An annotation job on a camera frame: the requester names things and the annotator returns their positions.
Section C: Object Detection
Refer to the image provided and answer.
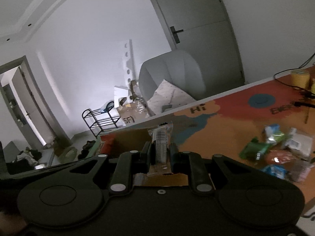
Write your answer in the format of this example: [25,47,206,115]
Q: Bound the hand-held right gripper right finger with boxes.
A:
[170,143,262,193]

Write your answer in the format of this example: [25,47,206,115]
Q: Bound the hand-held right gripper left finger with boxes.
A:
[61,141,152,193]

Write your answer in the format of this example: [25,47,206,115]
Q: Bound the clear striped snack packet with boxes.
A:
[147,122,174,176]

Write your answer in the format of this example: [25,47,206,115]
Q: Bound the pile of mixed snack bags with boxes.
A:
[239,124,315,183]

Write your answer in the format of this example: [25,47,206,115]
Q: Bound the red snack packet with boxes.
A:
[100,135,116,156]

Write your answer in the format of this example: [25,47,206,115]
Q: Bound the brown SF cardboard box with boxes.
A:
[118,101,148,126]

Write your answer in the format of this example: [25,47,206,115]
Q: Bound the black metal shoe rack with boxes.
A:
[82,102,121,137]

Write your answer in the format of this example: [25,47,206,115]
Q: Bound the dark shoes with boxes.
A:
[77,140,97,159]

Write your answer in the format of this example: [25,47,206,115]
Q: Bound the dotted white cushion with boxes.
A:
[147,79,198,116]

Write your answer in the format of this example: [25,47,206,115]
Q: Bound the white foam sheet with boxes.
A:
[114,86,129,104]

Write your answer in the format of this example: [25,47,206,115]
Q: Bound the green fabric bag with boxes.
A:
[58,146,78,164]

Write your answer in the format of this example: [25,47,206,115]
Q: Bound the grey upholstered chair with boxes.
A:
[138,50,207,102]

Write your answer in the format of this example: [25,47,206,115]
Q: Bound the white perforated board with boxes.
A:
[118,39,136,89]

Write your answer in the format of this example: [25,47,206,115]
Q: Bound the pile of dark clothes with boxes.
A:
[5,147,43,175]

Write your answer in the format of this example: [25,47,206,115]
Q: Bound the grey room door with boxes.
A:
[142,0,246,84]

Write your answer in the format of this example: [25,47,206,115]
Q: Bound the open interior door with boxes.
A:
[0,55,72,151]

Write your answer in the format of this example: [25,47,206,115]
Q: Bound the grey low sofa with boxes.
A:
[0,140,20,163]

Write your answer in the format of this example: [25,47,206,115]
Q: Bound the yellow tape roll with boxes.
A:
[291,69,311,89]

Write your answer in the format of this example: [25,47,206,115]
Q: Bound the black door handle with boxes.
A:
[170,26,184,44]

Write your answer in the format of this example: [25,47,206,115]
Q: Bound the black cable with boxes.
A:
[274,53,315,89]

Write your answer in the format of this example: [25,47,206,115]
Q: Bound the black wire rack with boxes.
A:
[294,88,315,124]

